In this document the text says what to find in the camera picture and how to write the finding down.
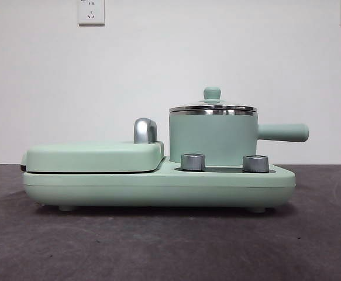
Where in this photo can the glass lid with green knob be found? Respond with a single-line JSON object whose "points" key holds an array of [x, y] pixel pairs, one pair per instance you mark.
{"points": [[212, 93]]}

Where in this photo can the chrome control knob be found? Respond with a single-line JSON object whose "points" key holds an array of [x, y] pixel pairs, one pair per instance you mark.
{"points": [[192, 162], [255, 164]]}

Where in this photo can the mint green breakfast machine base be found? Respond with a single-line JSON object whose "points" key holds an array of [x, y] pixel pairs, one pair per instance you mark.
{"points": [[158, 187]]}

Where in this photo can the mint green grill cover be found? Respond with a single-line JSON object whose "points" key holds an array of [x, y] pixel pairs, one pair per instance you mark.
{"points": [[91, 156]]}

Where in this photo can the white wall socket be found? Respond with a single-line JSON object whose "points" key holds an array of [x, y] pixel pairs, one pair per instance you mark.
{"points": [[90, 13]]}

